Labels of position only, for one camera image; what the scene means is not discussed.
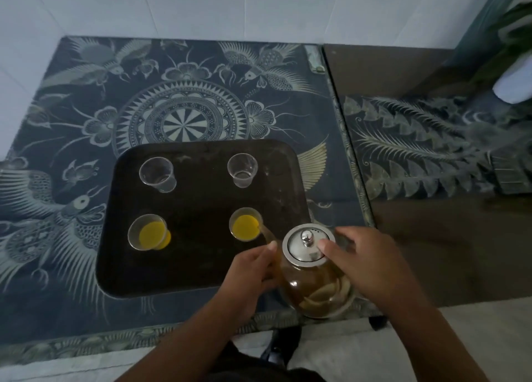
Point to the person's right hand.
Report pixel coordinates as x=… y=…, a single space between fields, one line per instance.
x=374 y=265

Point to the person's right thumb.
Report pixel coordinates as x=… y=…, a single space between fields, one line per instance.
x=332 y=253

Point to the person's dark trousers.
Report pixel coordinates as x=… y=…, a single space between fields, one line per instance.
x=249 y=367

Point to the blue bird patterned tablecloth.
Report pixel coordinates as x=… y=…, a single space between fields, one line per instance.
x=83 y=144

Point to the person's left thumb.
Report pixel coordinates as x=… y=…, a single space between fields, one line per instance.
x=264 y=250

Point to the person's left forearm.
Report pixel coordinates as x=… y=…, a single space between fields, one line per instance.
x=187 y=348

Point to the clear cup with orange liquid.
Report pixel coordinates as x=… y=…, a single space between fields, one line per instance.
x=150 y=234
x=245 y=227

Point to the grey feather patterned cloth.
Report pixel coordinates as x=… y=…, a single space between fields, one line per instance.
x=415 y=153

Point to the steel teapot lid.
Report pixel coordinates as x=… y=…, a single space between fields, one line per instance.
x=301 y=248

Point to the person's right forearm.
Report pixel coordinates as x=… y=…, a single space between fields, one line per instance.
x=436 y=344

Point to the empty clear plastic cup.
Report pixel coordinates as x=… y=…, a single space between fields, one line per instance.
x=157 y=176
x=242 y=170

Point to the glass teapot with tea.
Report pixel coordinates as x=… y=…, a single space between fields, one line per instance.
x=316 y=288

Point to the person's left hand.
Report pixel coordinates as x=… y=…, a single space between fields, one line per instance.
x=241 y=282

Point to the black rectangular tray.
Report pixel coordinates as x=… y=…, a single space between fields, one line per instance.
x=199 y=228

